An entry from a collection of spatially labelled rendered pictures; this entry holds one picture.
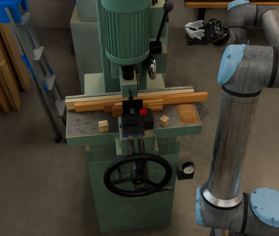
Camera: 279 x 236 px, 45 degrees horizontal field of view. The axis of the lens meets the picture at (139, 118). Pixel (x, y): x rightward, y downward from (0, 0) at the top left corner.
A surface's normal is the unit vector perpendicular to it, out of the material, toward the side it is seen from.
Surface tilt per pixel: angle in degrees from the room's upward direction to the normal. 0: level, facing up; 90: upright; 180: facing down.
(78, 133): 0
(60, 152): 0
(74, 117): 0
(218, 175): 82
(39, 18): 90
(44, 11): 90
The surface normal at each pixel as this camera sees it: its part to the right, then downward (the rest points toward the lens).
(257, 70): -0.20, 0.32
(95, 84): 0.00, -0.71
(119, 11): -0.20, 0.69
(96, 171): 0.12, 0.70
